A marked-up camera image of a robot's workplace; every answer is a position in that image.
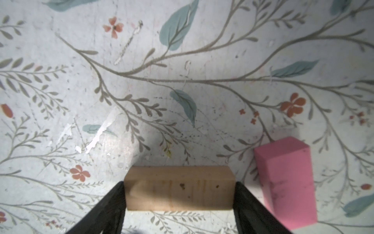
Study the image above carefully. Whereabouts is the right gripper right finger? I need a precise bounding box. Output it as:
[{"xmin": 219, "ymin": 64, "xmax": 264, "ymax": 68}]
[{"xmin": 233, "ymin": 182, "xmax": 292, "ymax": 234}]

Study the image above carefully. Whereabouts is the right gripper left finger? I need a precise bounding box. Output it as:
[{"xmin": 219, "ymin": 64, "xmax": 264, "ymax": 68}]
[{"xmin": 67, "ymin": 181, "xmax": 127, "ymax": 234}]

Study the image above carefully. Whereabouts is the pink rectangular block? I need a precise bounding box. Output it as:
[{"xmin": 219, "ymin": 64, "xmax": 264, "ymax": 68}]
[{"xmin": 254, "ymin": 136, "xmax": 318, "ymax": 231}]

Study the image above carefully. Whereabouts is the natural wood block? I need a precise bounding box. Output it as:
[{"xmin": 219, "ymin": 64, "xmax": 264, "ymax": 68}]
[{"xmin": 124, "ymin": 166, "xmax": 236, "ymax": 212}]

